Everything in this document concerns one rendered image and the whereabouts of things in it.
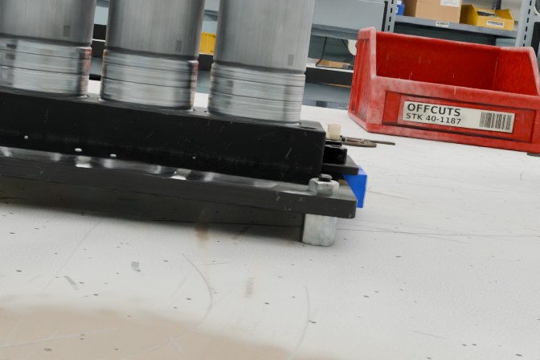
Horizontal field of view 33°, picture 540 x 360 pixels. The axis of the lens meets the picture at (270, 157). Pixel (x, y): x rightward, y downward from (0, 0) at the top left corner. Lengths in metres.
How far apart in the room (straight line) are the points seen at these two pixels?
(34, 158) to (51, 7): 0.05
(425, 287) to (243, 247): 0.04
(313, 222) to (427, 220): 0.06
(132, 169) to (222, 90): 0.05
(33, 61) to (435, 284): 0.11
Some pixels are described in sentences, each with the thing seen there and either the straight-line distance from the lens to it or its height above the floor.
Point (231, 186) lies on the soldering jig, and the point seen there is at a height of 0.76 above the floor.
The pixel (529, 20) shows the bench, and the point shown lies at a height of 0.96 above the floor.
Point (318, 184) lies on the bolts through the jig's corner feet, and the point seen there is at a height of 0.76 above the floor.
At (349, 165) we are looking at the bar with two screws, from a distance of 0.22.
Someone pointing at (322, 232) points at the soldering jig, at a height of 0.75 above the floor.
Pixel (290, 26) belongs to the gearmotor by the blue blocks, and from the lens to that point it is 0.22.
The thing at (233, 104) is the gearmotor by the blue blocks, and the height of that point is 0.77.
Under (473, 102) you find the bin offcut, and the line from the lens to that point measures 0.51.
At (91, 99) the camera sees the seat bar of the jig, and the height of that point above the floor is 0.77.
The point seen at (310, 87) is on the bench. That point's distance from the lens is 2.60.
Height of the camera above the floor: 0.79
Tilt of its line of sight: 7 degrees down
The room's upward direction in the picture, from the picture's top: 7 degrees clockwise
